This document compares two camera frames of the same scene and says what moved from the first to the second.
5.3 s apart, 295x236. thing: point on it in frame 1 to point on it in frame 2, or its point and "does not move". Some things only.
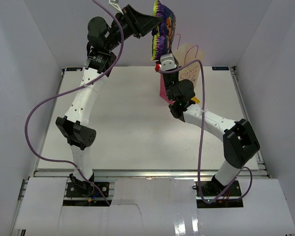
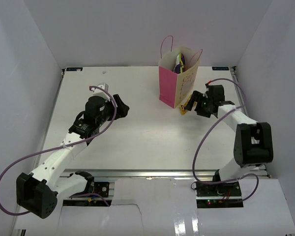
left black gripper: x=139 y=23 to x=122 y=107
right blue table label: x=220 y=68 does not move
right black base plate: x=214 y=188 does not move
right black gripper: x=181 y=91 to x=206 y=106
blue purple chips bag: x=163 y=32 to x=180 y=65
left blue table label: x=73 y=69 does not move
